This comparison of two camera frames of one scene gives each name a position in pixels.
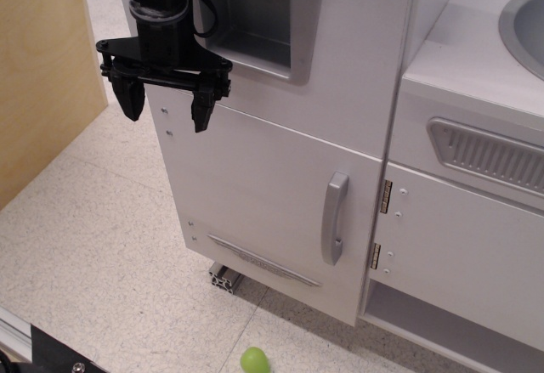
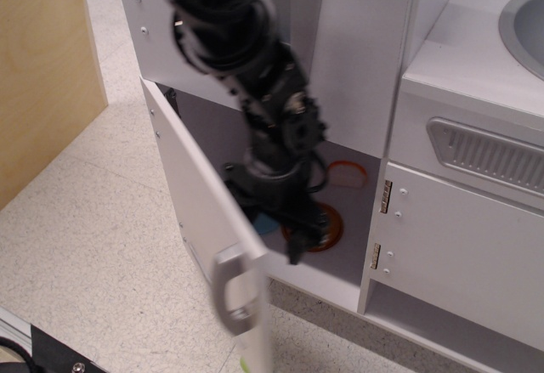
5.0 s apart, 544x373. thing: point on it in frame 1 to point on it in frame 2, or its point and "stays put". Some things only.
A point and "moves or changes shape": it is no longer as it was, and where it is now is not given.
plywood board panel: x=51 y=76 stays put
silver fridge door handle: x=332 y=247 to x=229 y=262
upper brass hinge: x=386 y=196 stays put
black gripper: x=167 y=53 to x=283 y=189
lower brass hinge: x=375 y=256 stays put
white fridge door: x=286 y=208 moves or changes shape
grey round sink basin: x=521 y=27 stays put
